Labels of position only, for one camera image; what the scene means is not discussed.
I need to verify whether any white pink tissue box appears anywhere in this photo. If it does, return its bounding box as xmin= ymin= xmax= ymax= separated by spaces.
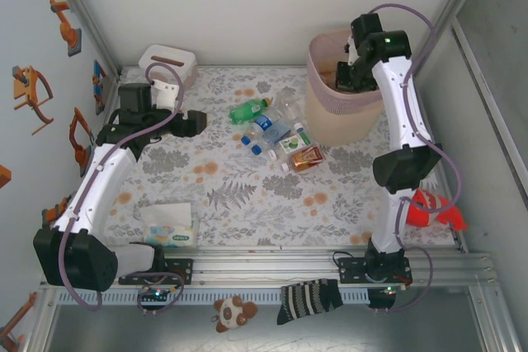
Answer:
xmin=138 ymin=44 xmax=198 ymax=90

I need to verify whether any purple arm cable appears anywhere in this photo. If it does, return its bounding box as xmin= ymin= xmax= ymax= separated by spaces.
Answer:
xmin=368 ymin=2 xmax=461 ymax=314
xmin=59 ymin=62 xmax=185 ymax=316

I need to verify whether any aluminium rail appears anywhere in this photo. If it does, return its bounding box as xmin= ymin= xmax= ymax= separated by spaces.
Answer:
xmin=40 ymin=246 xmax=495 ymax=289

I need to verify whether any black white striped sock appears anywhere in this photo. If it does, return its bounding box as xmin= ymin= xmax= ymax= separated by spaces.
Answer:
xmin=276 ymin=279 xmax=344 ymax=326

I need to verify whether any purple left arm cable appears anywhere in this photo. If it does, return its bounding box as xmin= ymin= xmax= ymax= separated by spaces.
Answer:
xmin=59 ymin=62 xmax=185 ymax=316

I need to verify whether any orange claw wall sticker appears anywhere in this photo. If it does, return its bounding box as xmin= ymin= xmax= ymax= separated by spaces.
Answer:
xmin=11 ymin=65 xmax=55 ymax=136

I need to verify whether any pale blue square bottle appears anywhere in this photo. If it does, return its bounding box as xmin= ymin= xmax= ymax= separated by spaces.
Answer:
xmin=250 ymin=119 xmax=291 ymax=156

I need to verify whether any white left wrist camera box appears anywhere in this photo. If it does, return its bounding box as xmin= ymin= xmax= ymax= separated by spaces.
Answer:
xmin=151 ymin=78 xmax=182 ymax=116

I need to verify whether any clear bottle round blue logo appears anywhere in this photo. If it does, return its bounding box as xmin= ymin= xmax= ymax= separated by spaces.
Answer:
xmin=240 ymin=111 xmax=276 ymax=147

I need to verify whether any red yellow tea bottle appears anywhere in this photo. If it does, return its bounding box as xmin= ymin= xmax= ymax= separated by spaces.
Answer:
xmin=280 ymin=146 xmax=323 ymax=174

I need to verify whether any green soda bottle yellow cap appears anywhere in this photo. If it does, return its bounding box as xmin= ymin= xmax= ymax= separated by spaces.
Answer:
xmin=229 ymin=97 xmax=272 ymax=125

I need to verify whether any brown white plush toy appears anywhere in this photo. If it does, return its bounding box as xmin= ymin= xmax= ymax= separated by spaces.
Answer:
xmin=213 ymin=294 xmax=259 ymax=333

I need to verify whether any white perforated cable tray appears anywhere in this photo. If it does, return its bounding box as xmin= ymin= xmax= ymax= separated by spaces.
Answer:
xmin=55 ymin=289 xmax=371 ymax=307

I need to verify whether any crushed clear bottle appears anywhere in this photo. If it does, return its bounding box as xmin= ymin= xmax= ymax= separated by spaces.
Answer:
xmin=275 ymin=87 xmax=307 ymax=131

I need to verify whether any bottle with lime label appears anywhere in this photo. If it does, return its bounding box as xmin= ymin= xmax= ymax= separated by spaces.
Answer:
xmin=266 ymin=129 xmax=313 ymax=162

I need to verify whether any red plush fish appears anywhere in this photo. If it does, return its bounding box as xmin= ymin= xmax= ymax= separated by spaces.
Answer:
xmin=406 ymin=188 xmax=469 ymax=232

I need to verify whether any soft tissue pack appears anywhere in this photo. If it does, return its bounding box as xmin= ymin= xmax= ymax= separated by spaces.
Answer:
xmin=139 ymin=202 xmax=202 ymax=248

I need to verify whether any blue orange wall sticker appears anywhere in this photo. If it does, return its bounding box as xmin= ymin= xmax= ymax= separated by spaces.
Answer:
xmin=91 ymin=59 xmax=119 ymax=116

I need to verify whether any small circuit board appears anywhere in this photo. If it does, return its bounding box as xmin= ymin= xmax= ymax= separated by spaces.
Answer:
xmin=138 ymin=284 xmax=177 ymax=303
xmin=377 ymin=284 xmax=409 ymax=298

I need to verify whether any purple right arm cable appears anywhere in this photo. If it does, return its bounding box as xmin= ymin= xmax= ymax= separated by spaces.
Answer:
xmin=368 ymin=2 xmax=461 ymax=314

